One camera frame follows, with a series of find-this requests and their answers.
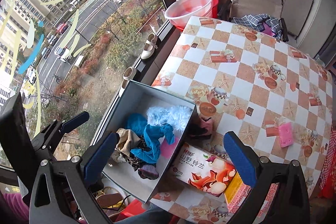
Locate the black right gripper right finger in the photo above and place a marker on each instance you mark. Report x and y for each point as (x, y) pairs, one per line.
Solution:
(291, 201)

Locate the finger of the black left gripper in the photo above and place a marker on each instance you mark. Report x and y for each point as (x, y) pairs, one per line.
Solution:
(46, 142)

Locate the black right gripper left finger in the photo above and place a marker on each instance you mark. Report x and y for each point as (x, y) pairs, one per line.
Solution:
(62, 187)

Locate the white polka dot cloth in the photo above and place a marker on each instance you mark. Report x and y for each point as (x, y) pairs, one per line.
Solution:
(117, 157)

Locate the beige knitted hat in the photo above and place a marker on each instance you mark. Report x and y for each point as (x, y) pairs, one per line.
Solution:
(128, 141)

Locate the striped knitted purple sock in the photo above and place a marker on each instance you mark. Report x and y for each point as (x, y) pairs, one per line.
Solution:
(148, 171)

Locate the blue knitted cloth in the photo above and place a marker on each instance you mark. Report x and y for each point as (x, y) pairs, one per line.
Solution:
(151, 136)
(136, 122)

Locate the pink sponge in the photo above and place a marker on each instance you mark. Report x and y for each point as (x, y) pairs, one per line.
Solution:
(285, 135)
(168, 149)

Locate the light blue fluffy cloth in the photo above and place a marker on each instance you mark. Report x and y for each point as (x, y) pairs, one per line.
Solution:
(176, 116)

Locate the magenta sleeve forearm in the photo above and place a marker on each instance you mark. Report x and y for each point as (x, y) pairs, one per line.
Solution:
(13, 208)

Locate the red embroidered cushion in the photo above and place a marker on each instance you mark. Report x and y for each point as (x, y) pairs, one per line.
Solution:
(327, 188)

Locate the red gingham cloth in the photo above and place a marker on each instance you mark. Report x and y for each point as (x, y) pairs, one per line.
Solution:
(329, 163)

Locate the large grey storage box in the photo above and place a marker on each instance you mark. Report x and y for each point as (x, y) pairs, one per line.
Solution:
(137, 98)

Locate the floral tissue box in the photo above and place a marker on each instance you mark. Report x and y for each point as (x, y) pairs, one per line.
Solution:
(203, 171)

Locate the checkered patterned tablecloth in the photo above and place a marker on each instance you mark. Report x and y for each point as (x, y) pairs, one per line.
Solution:
(250, 83)

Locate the near cream shoe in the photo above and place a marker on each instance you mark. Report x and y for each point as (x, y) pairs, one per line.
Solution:
(128, 75)

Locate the cream shoe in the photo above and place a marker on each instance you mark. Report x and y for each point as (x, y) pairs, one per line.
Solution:
(128, 75)
(149, 47)

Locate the far cream shoe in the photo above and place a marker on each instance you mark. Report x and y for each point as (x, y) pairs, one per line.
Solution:
(149, 47)

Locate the plaid clothing pile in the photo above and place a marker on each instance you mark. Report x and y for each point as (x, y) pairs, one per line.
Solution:
(264, 23)

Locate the translucent pink basin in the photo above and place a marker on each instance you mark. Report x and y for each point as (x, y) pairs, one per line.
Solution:
(181, 11)

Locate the red plastic bucket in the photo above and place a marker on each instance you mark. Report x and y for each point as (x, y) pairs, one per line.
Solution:
(215, 8)

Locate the folding chair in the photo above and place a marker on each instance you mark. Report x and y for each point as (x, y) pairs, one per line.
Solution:
(239, 8)

